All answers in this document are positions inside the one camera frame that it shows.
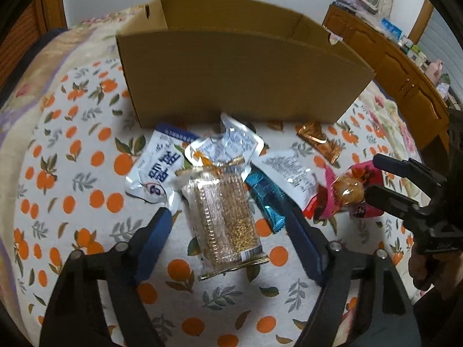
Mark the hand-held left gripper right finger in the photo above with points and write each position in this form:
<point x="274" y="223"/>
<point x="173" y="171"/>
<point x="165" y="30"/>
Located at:
<point x="302" y="245"/>

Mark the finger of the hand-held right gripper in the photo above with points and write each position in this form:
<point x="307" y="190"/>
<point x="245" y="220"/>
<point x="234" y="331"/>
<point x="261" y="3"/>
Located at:
<point x="390" y="200"/>
<point x="398" y="168"/>

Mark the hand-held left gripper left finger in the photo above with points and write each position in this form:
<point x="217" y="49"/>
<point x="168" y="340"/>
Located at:
<point x="159" y="233"/>

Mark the pink round candy packet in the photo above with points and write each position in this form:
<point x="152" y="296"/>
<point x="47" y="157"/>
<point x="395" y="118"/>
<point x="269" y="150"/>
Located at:
<point x="343" y="188"/>

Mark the blue foil snack bar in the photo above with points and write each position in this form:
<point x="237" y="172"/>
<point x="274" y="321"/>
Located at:
<point x="266" y="195"/>

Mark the white and blue snack pouch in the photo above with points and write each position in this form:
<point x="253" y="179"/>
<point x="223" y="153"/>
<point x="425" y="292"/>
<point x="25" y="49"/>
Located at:
<point x="159" y="166"/>

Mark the clear packet of grain bar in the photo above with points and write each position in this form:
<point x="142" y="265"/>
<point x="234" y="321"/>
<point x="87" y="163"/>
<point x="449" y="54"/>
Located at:
<point x="224" y="217"/>

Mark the white snack packet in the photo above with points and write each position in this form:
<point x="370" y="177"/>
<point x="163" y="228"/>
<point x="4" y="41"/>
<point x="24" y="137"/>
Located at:
<point x="289" y="173"/>

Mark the copper foil snack bar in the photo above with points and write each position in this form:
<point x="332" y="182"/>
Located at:
<point x="320" y="141"/>

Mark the clear crinkled snack packet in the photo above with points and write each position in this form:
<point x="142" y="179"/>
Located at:
<point x="235" y="144"/>

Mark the brown cardboard box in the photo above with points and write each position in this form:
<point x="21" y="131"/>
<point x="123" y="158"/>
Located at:
<point x="235" y="79"/>

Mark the person's right hand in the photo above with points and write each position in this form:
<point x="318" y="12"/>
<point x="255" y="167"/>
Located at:
<point x="416" y="269"/>

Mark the brown wooden cabinet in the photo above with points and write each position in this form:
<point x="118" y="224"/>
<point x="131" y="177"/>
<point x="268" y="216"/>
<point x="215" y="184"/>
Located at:
<point x="390" y="68"/>

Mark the orange fruit print blanket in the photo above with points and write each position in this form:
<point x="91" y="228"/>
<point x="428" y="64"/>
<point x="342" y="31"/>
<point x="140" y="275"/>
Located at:
<point x="90" y="151"/>

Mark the pink soft item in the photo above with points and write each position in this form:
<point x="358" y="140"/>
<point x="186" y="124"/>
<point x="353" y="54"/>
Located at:
<point x="434" y="68"/>

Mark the group of small bottles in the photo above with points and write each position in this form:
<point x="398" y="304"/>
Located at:
<point x="410" y="45"/>

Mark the blue box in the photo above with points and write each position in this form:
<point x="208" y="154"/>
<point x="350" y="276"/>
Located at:
<point x="391" y="28"/>

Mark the stack of papers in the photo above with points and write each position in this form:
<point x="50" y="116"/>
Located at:
<point x="356" y="0"/>

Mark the pale floral quilt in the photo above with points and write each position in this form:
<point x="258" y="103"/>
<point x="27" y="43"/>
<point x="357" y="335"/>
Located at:
<point x="43" y="65"/>

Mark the dark blue cloth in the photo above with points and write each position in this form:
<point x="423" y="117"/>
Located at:
<point x="52" y="36"/>

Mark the brown slatted wooden panel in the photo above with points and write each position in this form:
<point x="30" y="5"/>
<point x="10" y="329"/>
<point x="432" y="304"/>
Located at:
<point x="32" y="14"/>

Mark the brown wooden window frame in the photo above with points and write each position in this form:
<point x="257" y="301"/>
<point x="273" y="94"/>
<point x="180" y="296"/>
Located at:
<point x="421" y="20"/>

